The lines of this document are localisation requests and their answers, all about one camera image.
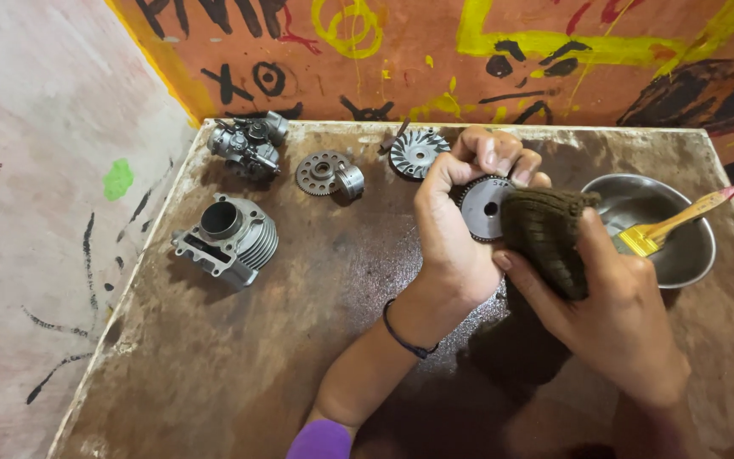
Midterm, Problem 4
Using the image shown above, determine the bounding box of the brown knitted cloth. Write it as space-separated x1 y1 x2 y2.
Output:
501 187 602 302

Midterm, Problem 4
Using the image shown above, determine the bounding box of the round toothed metal disc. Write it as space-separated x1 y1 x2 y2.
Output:
457 175 518 244

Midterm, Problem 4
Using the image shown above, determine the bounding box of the steel bowl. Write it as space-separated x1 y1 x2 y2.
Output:
580 173 717 289

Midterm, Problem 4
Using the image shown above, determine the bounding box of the perforated metal gear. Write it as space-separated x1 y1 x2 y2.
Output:
295 150 350 196

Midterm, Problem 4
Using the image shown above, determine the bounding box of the small dark metal rod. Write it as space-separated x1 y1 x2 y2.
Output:
379 119 412 154

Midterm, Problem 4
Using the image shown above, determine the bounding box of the black wrist band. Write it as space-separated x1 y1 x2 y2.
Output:
382 298 440 360

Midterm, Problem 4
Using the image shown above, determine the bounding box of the person's left hand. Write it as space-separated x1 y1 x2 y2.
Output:
413 125 553 315

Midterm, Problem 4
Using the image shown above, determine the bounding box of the person's right hand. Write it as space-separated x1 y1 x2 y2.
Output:
493 207 693 409

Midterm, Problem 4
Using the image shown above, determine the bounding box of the purple sleeve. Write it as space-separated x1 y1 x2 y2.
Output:
286 419 354 459

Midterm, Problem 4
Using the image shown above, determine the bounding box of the finned engine cylinder block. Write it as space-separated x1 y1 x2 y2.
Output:
171 193 280 291

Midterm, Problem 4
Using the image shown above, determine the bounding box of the wooden paintbrush with yellow ferrule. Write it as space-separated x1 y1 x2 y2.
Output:
615 185 734 258

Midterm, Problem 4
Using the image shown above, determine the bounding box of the grey metal carburetor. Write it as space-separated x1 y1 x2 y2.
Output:
206 111 290 181

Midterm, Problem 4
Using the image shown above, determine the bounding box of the finned metal pulley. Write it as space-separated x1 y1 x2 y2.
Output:
389 127 452 181

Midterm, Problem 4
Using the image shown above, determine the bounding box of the silver metal piston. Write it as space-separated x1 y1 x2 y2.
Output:
334 164 366 201

